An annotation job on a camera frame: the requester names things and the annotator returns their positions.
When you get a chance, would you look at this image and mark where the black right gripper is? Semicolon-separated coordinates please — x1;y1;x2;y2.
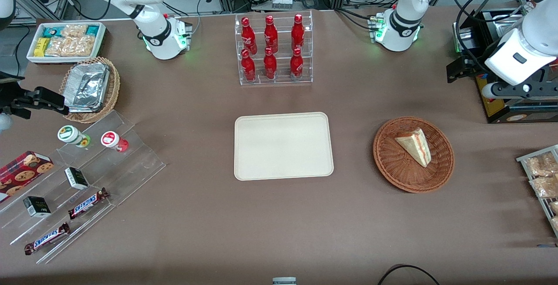
0;71;69;120

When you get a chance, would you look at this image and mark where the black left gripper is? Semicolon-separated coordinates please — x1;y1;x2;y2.
446;54;490;84

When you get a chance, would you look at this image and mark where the triangle sandwich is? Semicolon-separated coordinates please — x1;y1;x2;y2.
394;128;432;168

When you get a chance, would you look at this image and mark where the light wicker basket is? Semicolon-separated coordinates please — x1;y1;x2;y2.
58;56;121;124

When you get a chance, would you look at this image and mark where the brown round wicker basket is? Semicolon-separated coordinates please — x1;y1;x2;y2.
373;116;455;194

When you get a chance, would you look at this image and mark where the cream plastic tray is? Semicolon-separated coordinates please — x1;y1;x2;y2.
234;112;335;182

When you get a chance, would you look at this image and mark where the silver black control box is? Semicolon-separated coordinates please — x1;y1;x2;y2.
453;21;481;54

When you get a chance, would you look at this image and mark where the green lid yogurt cup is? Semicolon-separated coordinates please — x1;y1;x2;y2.
57;125;92;148

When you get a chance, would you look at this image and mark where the white rectangular snack bin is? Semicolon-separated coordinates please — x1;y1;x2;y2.
26;21;107;65

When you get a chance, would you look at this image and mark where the stack of foil trays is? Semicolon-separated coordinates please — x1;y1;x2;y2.
64;62;110;113

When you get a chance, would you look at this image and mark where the yellow snack packet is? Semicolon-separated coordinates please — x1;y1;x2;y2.
34;37;50;57

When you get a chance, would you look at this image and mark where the clear bag of crackers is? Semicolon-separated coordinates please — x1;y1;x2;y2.
45;36;95;58
61;24;88;38

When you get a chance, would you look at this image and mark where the red plaid cookie box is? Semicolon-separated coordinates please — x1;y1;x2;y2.
0;150;55;203

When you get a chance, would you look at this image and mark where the black yellow display case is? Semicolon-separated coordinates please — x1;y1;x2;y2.
453;8;558;124

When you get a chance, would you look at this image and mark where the red lid yogurt cup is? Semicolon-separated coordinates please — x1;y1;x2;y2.
100;131;129;153

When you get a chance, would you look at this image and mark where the small black carton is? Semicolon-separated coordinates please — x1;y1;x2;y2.
23;196;52;218
64;166;89;190

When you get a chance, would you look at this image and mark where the clear acrylic stepped shelf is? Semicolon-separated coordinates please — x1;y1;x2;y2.
0;110;167;265

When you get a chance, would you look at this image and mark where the Snickers chocolate bar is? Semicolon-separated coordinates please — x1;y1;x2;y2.
68;187;110;220
24;221;71;256

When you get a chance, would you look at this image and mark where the red cola bottle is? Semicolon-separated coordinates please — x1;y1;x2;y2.
263;47;278;81
263;15;279;54
289;47;304;81
241;17;258;55
290;14;306;52
240;49;257;83

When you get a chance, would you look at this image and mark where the clear acrylic bottle rack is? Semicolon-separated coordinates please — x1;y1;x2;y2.
234;10;314;86

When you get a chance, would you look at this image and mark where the grey wire rack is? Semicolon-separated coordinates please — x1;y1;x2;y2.
516;144;558;238

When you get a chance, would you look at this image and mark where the black table cable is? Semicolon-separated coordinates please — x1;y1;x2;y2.
377;264;441;285

